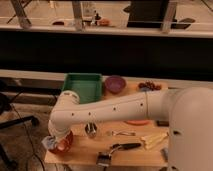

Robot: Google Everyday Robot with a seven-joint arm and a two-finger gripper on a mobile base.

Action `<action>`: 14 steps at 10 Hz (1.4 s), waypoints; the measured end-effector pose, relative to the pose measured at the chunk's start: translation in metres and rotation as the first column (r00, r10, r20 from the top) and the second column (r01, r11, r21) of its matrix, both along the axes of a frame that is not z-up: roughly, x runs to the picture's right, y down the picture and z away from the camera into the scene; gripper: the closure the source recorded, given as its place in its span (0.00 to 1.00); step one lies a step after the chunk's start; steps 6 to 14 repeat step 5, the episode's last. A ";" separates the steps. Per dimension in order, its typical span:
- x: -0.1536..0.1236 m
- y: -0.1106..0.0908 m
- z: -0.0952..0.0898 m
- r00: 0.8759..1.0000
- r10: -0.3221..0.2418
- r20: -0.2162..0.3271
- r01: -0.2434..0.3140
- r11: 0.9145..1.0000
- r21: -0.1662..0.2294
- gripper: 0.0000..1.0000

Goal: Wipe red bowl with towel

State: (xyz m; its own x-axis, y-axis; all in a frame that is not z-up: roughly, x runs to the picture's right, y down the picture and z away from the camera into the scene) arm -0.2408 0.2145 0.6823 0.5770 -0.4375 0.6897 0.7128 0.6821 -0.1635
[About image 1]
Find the black handled spatula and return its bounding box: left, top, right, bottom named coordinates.
left=96, top=143, right=142, bottom=167

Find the bunch of red grapes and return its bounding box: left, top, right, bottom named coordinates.
left=138, top=81, right=162, bottom=91

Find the small metal cup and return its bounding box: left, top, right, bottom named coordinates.
left=85, top=123, right=97, bottom=138

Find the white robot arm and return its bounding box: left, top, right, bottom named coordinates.
left=48, top=87, right=213, bottom=171

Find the green plastic tray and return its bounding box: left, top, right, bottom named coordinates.
left=62, top=73, right=102, bottom=104

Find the small blue dish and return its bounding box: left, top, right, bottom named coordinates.
left=140, top=87, right=151, bottom=92

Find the red bowl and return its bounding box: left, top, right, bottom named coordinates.
left=49, top=132, right=73, bottom=154

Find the wooden board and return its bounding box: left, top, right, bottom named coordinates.
left=44, top=79, right=171, bottom=167

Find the purple bowl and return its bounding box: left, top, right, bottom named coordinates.
left=104, top=75, right=126, bottom=94

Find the blue grey towel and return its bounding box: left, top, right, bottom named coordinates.
left=42, top=136, right=57, bottom=150

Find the black office chair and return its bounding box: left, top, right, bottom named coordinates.
left=0, top=79, right=40, bottom=169

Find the pale yellow banana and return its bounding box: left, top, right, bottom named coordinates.
left=141, top=133, right=168, bottom=150

